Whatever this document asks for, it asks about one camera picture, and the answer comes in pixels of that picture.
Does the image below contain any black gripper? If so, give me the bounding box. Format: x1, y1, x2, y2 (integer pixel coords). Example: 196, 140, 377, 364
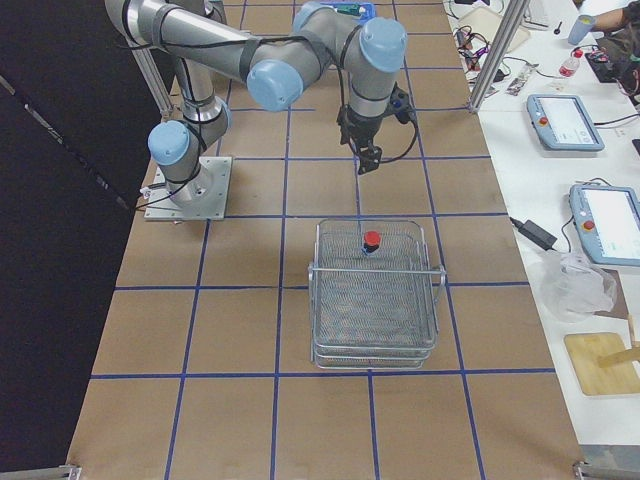
337, 105, 382, 175

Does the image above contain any red emergency stop button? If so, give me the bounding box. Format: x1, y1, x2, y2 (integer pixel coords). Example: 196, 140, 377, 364
362, 230, 381, 255

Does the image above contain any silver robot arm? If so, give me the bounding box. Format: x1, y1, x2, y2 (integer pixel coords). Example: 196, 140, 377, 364
105, 1, 416, 220

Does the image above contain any blue plastic tray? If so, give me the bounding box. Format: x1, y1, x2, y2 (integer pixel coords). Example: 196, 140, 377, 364
322, 1, 377, 23

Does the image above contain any black power adapter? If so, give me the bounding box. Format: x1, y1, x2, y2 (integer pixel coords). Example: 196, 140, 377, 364
510, 218, 557, 251

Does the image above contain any far teach pendant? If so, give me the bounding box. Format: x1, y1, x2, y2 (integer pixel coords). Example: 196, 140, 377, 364
526, 94, 605, 152

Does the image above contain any teach pendant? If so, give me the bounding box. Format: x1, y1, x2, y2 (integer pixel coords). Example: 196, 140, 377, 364
569, 184, 639, 267
526, 94, 605, 152

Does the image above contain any red cap plastic bottle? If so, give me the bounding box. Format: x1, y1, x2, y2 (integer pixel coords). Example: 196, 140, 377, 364
558, 48, 584, 79

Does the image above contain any clear plastic bag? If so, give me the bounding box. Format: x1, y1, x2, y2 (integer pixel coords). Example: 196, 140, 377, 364
540, 252, 617, 323

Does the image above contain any near teach pendant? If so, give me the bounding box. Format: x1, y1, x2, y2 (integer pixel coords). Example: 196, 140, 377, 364
569, 184, 639, 267

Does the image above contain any blue paper cup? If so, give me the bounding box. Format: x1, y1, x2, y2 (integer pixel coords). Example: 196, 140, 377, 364
567, 15, 596, 46

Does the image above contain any wooden cutting board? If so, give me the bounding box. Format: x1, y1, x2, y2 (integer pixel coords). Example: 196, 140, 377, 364
564, 332, 639, 396

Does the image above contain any wire mesh shelf basket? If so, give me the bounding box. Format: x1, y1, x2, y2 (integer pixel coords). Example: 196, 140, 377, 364
308, 218, 446, 369

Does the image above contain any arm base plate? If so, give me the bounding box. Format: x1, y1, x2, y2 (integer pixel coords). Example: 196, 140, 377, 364
144, 156, 233, 221

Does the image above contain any aluminium frame post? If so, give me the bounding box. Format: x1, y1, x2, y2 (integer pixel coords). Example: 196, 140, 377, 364
467, 0, 529, 113

